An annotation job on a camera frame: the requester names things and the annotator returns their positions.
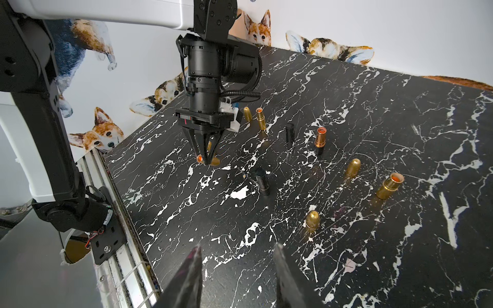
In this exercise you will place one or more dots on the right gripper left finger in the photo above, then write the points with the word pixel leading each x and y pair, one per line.
pixel 185 288

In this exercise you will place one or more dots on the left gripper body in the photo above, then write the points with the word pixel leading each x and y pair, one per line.
pixel 216 71

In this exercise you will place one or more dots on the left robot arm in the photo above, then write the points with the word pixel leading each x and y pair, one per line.
pixel 33 121

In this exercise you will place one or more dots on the black lipstick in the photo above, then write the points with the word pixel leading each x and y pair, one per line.
pixel 320 141
pixel 262 180

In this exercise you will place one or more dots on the gold lipstick cap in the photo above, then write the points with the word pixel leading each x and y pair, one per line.
pixel 353 168
pixel 247 114

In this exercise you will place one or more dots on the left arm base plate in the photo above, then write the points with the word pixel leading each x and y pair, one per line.
pixel 105 245

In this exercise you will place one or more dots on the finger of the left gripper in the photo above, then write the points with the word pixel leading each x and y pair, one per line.
pixel 212 138
pixel 197 142

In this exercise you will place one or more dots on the aluminium front rail frame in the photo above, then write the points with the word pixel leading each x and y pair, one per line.
pixel 123 272

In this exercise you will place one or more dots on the black lipstick cap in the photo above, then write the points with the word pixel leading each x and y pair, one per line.
pixel 290 133

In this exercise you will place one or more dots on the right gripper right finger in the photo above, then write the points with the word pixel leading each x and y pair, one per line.
pixel 293 289

